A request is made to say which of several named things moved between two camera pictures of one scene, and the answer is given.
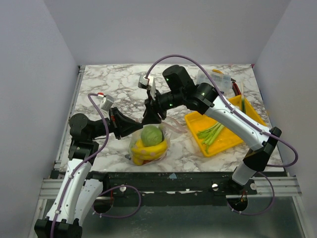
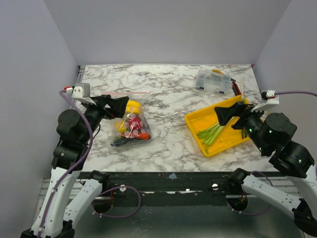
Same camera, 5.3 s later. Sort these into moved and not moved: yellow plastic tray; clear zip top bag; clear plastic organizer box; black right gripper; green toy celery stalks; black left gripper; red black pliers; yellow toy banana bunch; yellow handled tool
Moved: black left gripper; black right gripper; clear zip top bag; yellow toy banana bunch
Not moved: green toy celery stalks; yellow handled tool; yellow plastic tray; clear plastic organizer box; red black pliers
